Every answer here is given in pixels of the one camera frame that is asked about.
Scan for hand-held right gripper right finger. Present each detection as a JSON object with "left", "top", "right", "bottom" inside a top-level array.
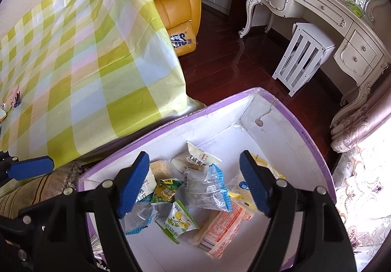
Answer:
[{"left": 239, "top": 150, "right": 358, "bottom": 272}]

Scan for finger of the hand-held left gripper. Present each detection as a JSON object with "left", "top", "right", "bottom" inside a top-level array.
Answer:
[
  {"left": 0, "top": 212, "right": 46, "bottom": 272},
  {"left": 0, "top": 151, "right": 55, "bottom": 181}
]

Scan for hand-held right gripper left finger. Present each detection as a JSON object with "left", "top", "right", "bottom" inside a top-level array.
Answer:
[{"left": 33, "top": 151, "right": 151, "bottom": 272}]

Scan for small cream snack packet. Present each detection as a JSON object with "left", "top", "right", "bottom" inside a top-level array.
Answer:
[{"left": 134, "top": 168, "right": 158, "bottom": 202}]

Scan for clear cake packet yellow edges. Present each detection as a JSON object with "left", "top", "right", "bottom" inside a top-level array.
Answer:
[{"left": 228, "top": 151, "right": 286, "bottom": 214}]

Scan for clear brown cracker packet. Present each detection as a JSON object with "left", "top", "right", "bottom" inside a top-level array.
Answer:
[{"left": 149, "top": 160, "right": 174, "bottom": 182}]

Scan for dark green snack packet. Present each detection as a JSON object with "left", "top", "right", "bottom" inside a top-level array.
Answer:
[{"left": 151, "top": 178, "right": 184, "bottom": 204}]

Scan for purple rimmed cardboard box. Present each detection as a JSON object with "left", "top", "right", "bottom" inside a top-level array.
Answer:
[{"left": 76, "top": 87, "right": 337, "bottom": 272}]

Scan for clear snack packet blue edges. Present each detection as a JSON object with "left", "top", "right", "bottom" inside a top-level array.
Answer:
[{"left": 183, "top": 164, "right": 233, "bottom": 213}]

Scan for orange label snack packet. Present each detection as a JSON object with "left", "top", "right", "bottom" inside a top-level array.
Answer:
[{"left": 194, "top": 200, "right": 254, "bottom": 259}]

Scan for green yellow snack packet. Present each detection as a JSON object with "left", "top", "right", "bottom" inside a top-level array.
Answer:
[{"left": 155, "top": 199, "right": 200, "bottom": 244}]

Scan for cream snack packet red logo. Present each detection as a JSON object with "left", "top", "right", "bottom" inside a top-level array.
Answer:
[{"left": 170, "top": 141, "right": 222, "bottom": 175}]

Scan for pink snack packet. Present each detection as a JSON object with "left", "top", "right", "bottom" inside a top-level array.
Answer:
[{"left": 4, "top": 85, "right": 22, "bottom": 109}]

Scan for green checked plastic tablecloth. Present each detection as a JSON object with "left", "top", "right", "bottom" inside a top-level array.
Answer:
[{"left": 0, "top": 0, "right": 205, "bottom": 165}]

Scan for white slatted stool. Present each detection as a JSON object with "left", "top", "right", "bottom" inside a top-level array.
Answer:
[{"left": 273, "top": 22, "right": 336, "bottom": 97}]

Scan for blue printed plastic bag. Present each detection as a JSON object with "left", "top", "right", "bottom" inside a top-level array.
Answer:
[{"left": 168, "top": 29, "right": 196, "bottom": 46}]

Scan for yellow leather armchair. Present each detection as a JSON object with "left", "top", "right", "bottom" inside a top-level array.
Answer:
[{"left": 73, "top": 0, "right": 202, "bottom": 57}]

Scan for white ornate dressing table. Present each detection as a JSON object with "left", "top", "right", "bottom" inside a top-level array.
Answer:
[{"left": 238, "top": 0, "right": 391, "bottom": 129}]

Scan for small green object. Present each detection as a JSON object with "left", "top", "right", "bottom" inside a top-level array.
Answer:
[{"left": 345, "top": 0, "right": 364, "bottom": 17}]

